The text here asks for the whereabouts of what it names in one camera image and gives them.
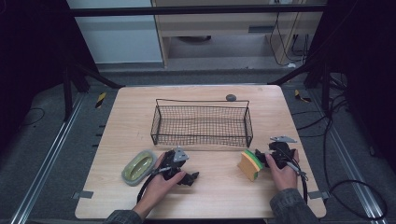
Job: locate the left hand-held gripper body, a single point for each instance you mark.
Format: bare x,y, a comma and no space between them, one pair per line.
170,161

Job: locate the black metal stand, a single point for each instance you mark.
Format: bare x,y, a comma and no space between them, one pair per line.
325,90
67,93

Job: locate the wooden desk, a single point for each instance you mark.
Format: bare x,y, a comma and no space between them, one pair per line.
218,25

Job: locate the grey tape strip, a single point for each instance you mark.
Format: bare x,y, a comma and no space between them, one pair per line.
318,195
82,194

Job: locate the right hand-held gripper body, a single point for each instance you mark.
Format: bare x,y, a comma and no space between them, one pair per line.
281,152

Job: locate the black horizontal bar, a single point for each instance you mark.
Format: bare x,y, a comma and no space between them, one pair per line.
193,11

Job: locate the metal floor rail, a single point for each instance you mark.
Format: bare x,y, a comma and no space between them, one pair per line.
46,158
351,161

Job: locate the person's right hand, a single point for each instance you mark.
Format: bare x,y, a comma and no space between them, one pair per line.
285,179

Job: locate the yellow sponge with green pad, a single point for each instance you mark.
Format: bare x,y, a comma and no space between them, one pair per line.
249,166

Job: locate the black curtain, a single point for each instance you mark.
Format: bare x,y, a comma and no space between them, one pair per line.
31,62
367,77

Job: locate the person's left hand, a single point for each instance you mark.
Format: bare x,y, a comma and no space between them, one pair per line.
162,186

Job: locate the yellow and black tape marker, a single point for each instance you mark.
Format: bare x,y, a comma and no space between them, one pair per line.
301,97
100,99

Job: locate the white cabinet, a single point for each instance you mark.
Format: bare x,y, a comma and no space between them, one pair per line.
118,40

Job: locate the small grey round object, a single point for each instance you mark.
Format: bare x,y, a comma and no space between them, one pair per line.
231,97

